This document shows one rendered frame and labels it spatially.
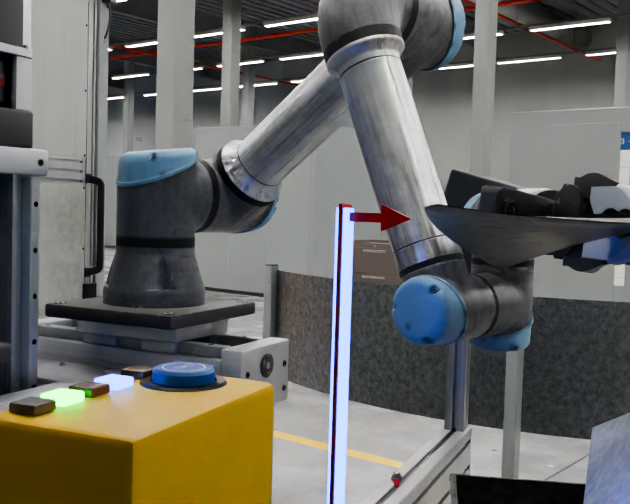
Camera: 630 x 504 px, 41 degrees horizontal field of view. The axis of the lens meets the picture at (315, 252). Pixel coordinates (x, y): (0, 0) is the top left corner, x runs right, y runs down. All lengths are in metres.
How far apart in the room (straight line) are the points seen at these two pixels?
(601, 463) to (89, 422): 0.43
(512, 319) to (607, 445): 0.30
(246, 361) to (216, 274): 10.41
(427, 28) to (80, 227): 1.83
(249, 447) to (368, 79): 0.54
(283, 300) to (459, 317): 2.25
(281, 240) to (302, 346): 7.75
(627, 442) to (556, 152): 6.51
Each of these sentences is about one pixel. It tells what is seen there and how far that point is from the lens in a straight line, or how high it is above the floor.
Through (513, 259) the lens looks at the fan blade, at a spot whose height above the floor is 1.14.
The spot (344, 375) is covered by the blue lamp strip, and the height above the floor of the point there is 1.04.
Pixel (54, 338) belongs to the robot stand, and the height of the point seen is 0.98.
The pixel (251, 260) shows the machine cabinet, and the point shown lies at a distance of 11.07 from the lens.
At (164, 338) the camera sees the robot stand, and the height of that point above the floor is 1.00.
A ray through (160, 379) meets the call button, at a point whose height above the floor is 1.08.
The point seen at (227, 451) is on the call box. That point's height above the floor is 1.04.
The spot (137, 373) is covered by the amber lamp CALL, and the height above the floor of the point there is 1.08.
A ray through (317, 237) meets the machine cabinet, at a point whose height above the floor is 0.82.
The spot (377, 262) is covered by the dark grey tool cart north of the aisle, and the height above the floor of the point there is 0.71.
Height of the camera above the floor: 1.19
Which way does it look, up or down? 3 degrees down
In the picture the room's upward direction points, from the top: 2 degrees clockwise
